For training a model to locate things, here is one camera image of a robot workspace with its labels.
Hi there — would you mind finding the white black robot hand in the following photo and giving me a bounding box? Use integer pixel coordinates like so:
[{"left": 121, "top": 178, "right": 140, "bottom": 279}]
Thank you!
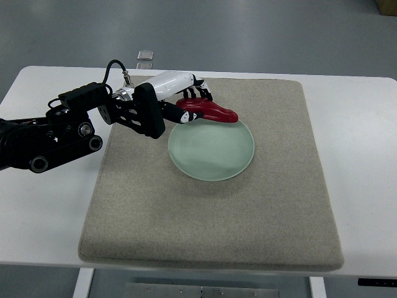
[{"left": 144, "top": 71, "right": 213, "bottom": 124}]

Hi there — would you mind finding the red pepper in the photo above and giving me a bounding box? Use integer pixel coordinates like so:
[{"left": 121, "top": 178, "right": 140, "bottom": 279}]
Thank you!
[{"left": 176, "top": 97, "right": 239, "bottom": 123}]

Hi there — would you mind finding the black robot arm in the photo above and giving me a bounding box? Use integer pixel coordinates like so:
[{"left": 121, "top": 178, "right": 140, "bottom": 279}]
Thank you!
[{"left": 1, "top": 60, "right": 213, "bottom": 173}]

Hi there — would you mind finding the light green plate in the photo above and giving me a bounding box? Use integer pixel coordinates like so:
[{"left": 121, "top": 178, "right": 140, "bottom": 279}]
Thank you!
[{"left": 168, "top": 119, "right": 255, "bottom": 181}]

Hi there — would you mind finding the beige felt mat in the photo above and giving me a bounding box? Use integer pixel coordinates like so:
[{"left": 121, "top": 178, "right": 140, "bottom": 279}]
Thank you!
[{"left": 78, "top": 78, "right": 344, "bottom": 271}]

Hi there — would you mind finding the white table leg left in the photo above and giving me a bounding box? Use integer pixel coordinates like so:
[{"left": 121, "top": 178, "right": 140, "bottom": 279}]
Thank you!
[{"left": 72, "top": 268, "right": 94, "bottom": 298}]

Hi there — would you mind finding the white table leg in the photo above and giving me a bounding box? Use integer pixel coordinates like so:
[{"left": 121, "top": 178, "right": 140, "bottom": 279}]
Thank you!
[
  {"left": 72, "top": 268, "right": 94, "bottom": 298},
  {"left": 309, "top": 277, "right": 327, "bottom": 298}
]

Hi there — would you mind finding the cardboard box corner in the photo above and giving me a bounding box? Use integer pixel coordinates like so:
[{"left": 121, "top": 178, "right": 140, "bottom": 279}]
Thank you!
[{"left": 375, "top": 0, "right": 397, "bottom": 16}]

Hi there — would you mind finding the white table leg right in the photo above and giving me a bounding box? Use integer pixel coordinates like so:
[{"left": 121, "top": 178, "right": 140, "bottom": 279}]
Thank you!
[{"left": 309, "top": 277, "right": 327, "bottom": 298}]

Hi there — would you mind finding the black table control panel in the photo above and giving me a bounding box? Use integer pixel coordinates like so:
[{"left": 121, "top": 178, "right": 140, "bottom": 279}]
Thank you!
[{"left": 357, "top": 278, "right": 397, "bottom": 287}]

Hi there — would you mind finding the metal table base plate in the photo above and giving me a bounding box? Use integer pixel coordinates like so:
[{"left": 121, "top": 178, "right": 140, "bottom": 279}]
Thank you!
[{"left": 124, "top": 283, "right": 280, "bottom": 298}]

